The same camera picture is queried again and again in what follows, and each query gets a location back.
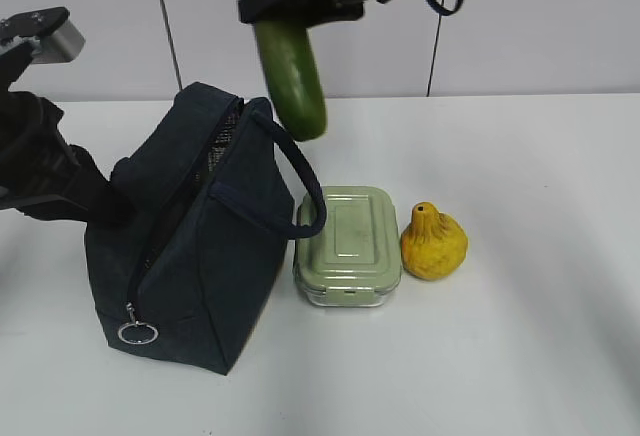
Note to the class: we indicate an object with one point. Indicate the green lid glass container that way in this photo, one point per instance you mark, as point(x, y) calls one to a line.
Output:
point(355, 260)

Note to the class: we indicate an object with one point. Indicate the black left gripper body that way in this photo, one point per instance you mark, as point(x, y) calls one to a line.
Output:
point(37, 164)

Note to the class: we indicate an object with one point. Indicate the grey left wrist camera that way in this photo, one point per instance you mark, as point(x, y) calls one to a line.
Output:
point(49, 32)

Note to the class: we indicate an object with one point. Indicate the yellow pear shaped fruit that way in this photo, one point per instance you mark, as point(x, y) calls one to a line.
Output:
point(433, 244)

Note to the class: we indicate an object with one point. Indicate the dark blue lunch bag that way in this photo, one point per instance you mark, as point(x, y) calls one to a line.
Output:
point(220, 189)

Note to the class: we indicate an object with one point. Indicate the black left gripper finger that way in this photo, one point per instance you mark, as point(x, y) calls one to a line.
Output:
point(94, 198)

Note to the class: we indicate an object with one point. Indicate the green cucumber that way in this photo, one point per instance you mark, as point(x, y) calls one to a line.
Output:
point(288, 65)

